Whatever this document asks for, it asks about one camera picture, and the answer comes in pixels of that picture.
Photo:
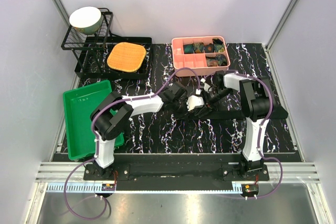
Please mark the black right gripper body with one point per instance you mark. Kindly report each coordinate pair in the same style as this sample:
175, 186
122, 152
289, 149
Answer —
216, 94

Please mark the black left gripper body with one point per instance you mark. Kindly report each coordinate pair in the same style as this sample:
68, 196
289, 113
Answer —
179, 107

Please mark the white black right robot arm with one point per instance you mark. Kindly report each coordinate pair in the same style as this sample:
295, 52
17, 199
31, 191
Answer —
257, 104

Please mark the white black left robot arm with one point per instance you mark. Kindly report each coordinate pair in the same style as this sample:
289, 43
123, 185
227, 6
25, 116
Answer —
109, 119

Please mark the rolled colourful large tie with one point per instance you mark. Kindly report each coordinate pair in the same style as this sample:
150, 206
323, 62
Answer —
218, 60

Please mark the pink divided organizer box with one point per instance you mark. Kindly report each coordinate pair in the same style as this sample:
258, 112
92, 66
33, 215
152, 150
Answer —
189, 65

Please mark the rolled orange dark tie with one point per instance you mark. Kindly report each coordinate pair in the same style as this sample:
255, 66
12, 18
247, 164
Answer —
209, 48

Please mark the rolled black green tie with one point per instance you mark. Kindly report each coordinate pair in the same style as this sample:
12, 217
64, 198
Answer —
219, 45

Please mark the rolled green patterned tie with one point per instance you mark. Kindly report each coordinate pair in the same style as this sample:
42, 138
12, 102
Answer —
198, 47

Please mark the rolled dark teal tie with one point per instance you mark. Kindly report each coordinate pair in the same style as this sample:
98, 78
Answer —
188, 49

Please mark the orange woven square mat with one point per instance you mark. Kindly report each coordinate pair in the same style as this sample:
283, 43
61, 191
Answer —
126, 57

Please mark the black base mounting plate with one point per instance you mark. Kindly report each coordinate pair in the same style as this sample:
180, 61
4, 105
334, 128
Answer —
217, 166

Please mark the green plastic tray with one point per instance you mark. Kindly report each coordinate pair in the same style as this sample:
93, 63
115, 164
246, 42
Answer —
78, 106

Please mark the white green ceramic bowl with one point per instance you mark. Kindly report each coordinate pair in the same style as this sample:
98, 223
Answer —
86, 20

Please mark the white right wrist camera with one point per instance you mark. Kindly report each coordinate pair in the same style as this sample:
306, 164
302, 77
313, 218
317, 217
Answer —
205, 86

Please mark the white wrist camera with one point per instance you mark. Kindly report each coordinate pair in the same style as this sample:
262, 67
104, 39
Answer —
205, 86
194, 102

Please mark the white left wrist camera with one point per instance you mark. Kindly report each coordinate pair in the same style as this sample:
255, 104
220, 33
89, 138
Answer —
194, 102

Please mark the black wire dish rack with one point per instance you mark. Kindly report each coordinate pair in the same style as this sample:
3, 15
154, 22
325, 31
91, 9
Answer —
91, 51

